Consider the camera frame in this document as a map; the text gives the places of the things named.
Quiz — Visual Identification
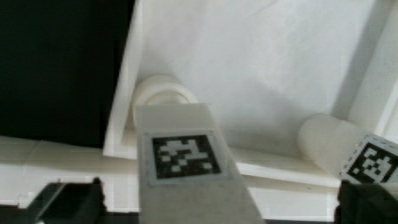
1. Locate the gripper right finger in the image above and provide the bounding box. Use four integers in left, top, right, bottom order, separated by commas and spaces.
333, 181, 398, 224

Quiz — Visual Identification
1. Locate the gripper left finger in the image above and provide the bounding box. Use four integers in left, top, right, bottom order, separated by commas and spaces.
28, 178, 104, 224

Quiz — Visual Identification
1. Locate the white table leg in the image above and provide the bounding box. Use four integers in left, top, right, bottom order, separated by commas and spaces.
296, 114, 398, 184
134, 104, 264, 224

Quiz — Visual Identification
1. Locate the white square table top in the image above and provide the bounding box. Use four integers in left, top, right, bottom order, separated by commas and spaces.
100, 0, 398, 188

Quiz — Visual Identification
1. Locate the white fence front wall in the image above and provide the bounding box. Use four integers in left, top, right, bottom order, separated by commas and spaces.
0, 134, 342, 221

